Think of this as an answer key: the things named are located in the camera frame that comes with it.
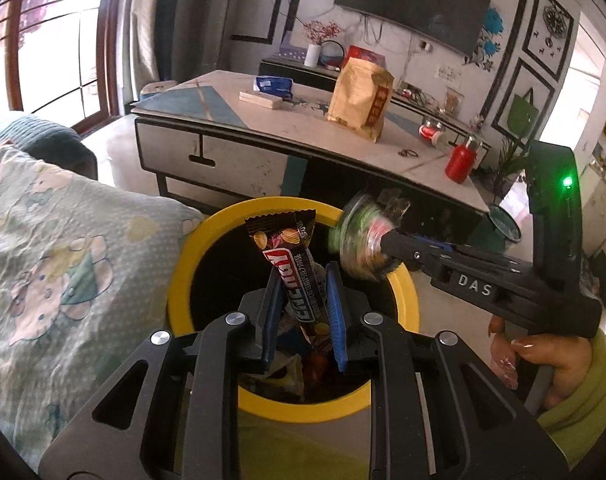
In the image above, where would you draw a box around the yellow paper bag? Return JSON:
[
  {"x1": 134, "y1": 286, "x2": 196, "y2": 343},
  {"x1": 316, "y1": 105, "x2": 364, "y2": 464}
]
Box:
[{"x1": 325, "y1": 57, "x2": 394, "y2": 143}]

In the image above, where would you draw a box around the potted green plant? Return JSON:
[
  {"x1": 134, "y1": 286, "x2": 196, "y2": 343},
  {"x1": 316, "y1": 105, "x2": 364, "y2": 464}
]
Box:
[{"x1": 493, "y1": 135, "x2": 529, "y2": 196}]

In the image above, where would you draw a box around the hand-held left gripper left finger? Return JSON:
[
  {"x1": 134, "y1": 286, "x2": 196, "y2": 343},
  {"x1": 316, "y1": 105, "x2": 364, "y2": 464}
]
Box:
[{"x1": 38, "y1": 270, "x2": 289, "y2": 480}]

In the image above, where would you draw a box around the round framed ornament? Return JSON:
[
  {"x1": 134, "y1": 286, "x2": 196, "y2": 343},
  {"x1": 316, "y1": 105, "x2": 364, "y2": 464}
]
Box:
[{"x1": 319, "y1": 41, "x2": 344, "y2": 71}]

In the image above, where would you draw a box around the person's green clothing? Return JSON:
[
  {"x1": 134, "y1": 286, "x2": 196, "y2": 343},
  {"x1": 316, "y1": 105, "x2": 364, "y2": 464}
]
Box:
[{"x1": 238, "y1": 405, "x2": 374, "y2": 480}]

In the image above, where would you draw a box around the white flat box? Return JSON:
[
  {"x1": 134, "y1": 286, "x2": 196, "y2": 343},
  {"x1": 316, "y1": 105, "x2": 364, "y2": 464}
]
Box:
[{"x1": 239, "y1": 91, "x2": 283, "y2": 111}]

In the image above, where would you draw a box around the red gift box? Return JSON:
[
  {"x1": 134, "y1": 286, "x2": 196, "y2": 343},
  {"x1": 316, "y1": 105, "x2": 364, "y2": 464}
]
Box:
[{"x1": 340, "y1": 45, "x2": 386, "y2": 73}]

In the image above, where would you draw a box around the blue quilted sofa cover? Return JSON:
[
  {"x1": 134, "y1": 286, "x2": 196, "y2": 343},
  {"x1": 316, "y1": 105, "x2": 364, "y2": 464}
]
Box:
[{"x1": 0, "y1": 112, "x2": 98, "y2": 181}]

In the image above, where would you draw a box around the person's right hand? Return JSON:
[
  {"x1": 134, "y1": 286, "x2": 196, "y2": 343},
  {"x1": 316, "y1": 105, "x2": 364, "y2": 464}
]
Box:
[{"x1": 488, "y1": 316, "x2": 593, "y2": 411}]

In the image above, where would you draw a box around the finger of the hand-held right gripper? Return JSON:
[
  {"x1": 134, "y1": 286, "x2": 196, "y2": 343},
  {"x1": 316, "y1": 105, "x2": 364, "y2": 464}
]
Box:
[
  {"x1": 403, "y1": 237, "x2": 451, "y2": 255},
  {"x1": 380, "y1": 232, "x2": 451, "y2": 273}
]

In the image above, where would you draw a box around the white vase with red flowers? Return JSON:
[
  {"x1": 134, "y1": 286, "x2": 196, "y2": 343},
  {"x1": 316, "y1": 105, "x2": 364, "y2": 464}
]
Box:
[{"x1": 302, "y1": 20, "x2": 344, "y2": 68}]

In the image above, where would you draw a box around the green tote bag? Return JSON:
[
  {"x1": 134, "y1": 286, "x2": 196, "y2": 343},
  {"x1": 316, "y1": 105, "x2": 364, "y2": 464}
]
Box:
[{"x1": 506, "y1": 87, "x2": 540, "y2": 136}]

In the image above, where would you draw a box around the clear crumpled plastic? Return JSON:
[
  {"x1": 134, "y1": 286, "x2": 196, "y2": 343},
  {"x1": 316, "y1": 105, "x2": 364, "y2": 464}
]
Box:
[{"x1": 375, "y1": 189, "x2": 411, "y2": 218}]

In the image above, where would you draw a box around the white and teal coffee table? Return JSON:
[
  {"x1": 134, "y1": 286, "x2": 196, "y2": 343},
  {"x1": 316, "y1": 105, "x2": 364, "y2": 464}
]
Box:
[{"x1": 130, "y1": 70, "x2": 491, "y2": 241}]

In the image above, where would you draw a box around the yellow rim trash bin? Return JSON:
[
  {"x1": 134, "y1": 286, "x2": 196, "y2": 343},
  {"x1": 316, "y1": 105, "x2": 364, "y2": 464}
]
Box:
[{"x1": 167, "y1": 197, "x2": 421, "y2": 423}]

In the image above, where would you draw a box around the teal basin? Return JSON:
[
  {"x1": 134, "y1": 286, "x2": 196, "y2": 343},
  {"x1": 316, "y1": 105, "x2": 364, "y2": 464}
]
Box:
[{"x1": 488, "y1": 204, "x2": 523, "y2": 243}]

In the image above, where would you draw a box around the power strip with cables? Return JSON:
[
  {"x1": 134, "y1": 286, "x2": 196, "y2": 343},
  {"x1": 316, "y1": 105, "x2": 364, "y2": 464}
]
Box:
[{"x1": 398, "y1": 87, "x2": 434, "y2": 106}]

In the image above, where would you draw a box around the wall-mounted television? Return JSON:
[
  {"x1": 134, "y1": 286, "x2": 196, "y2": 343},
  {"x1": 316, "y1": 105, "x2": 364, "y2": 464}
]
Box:
[{"x1": 333, "y1": 0, "x2": 493, "y2": 57}]

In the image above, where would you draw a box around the blue tissue pack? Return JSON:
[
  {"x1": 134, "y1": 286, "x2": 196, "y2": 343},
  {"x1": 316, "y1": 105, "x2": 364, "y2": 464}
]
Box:
[{"x1": 253, "y1": 76, "x2": 294, "y2": 99}]

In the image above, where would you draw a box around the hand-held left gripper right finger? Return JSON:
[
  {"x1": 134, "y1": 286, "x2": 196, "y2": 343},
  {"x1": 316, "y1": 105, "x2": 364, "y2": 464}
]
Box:
[{"x1": 323, "y1": 262, "x2": 569, "y2": 480}]

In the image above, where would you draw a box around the standing air conditioner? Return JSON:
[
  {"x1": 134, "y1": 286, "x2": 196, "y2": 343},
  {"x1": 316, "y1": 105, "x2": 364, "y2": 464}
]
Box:
[{"x1": 188, "y1": 0, "x2": 239, "y2": 86}]

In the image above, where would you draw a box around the black framed wall clock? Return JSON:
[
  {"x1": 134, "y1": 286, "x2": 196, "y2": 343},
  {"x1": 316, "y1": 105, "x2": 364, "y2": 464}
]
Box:
[{"x1": 522, "y1": 0, "x2": 581, "y2": 81}]

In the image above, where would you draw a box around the blue flower wall decal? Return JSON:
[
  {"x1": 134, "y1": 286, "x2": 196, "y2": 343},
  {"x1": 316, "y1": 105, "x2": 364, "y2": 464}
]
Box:
[{"x1": 463, "y1": 5, "x2": 504, "y2": 68}]

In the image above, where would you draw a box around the person's right forearm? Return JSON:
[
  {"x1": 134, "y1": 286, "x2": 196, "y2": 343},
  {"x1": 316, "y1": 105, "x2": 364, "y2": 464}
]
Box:
[{"x1": 536, "y1": 330, "x2": 606, "y2": 471}]

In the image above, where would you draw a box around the red lid glass jar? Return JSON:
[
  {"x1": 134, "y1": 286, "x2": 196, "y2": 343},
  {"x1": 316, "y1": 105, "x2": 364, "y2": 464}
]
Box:
[{"x1": 420, "y1": 116, "x2": 446, "y2": 147}]

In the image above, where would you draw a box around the grey and blue curtain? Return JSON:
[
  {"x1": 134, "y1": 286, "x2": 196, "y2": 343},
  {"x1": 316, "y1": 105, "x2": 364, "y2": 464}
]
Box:
[{"x1": 125, "y1": 0, "x2": 189, "y2": 111}]

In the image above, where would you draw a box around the red bottle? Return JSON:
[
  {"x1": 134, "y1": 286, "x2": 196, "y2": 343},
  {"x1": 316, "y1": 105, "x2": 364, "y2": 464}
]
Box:
[{"x1": 444, "y1": 135, "x2": 481, "y2": 184}]

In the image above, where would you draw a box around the blue and white box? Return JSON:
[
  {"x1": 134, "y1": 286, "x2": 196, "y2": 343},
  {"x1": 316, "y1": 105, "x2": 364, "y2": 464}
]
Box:
[{"x1": 140, "y1": 80, "x2": 176, "y2": 101}]

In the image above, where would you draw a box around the black snack wrapper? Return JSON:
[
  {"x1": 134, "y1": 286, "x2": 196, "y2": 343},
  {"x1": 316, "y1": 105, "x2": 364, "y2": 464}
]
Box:
[{"x1": 245, "y1": 210, "x2": 336, "y2": 361}]

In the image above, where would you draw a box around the brown framed glass door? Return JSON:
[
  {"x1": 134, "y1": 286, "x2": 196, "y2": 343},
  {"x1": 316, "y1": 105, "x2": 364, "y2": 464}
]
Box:
[{"x1": 0, "y1": 0, "x2": 134, "y2": 126}]

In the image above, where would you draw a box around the black TV stand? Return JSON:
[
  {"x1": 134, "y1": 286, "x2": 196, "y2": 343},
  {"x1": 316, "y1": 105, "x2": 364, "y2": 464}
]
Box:
[{"x1": 259, "y1": 57, "x2": 491, "y2": 151}]

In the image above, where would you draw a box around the green wrapper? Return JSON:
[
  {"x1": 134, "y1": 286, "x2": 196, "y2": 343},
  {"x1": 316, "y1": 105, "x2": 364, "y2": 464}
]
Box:
[{"x1": 328, "y1": 195, "x2": 399, "y2": 278}]

